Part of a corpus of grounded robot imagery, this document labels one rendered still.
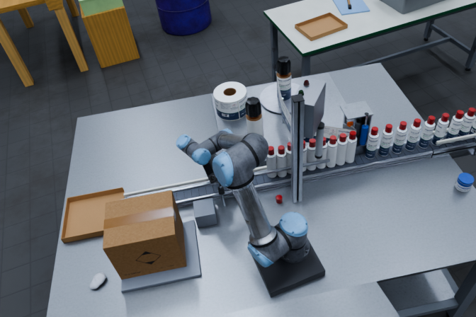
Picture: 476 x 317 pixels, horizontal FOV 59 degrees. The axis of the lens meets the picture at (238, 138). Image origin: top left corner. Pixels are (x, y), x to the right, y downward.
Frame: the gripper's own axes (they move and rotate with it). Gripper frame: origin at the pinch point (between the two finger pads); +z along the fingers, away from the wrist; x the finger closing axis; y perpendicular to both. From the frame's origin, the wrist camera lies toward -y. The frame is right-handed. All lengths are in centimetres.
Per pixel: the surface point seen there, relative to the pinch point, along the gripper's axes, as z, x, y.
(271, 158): 3.4, -25.7, -1.8
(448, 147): 64, -101, -4
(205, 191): -1.1, 12.8, -1.6
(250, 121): -1.9, -22.7, 25.0
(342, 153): 27, -55, -2
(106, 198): -24, 62, 11
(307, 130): -16, -52, -17
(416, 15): 100, -146, 141
